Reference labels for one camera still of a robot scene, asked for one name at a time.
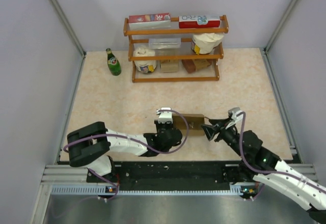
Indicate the green glass bottle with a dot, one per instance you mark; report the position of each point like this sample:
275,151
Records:
113,63

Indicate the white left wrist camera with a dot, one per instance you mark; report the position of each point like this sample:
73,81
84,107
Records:
164,115

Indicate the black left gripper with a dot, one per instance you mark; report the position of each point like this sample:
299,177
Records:
158,124

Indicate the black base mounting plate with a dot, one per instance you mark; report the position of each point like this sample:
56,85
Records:
176,175

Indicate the white bag upper shelf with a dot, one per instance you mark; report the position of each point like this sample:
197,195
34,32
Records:
205,43

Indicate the brown scouring pad pack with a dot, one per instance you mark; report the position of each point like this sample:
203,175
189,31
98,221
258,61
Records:
192,66

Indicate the red foil wrap box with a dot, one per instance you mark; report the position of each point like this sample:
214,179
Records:
149,21

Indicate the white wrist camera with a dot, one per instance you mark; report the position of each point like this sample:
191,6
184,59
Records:
235,116
164,115

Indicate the clear plastic container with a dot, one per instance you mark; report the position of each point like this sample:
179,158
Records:
164,43

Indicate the orange wooden shelf rack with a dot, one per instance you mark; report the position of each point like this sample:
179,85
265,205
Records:
168,54

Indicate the tan sponge block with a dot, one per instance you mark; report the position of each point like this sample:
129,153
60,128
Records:
169,66

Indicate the brown cardboard box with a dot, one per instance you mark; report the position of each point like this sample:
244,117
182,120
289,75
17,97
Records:
194,123

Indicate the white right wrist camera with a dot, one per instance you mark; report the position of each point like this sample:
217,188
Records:
235,116

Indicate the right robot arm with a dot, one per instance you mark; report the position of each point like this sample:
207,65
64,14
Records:
262,165

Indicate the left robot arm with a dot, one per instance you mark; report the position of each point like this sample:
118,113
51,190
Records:
89,145

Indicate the red white carton box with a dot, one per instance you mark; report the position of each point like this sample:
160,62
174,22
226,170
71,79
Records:
198,21

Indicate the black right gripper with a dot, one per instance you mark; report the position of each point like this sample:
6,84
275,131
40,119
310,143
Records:
210,131

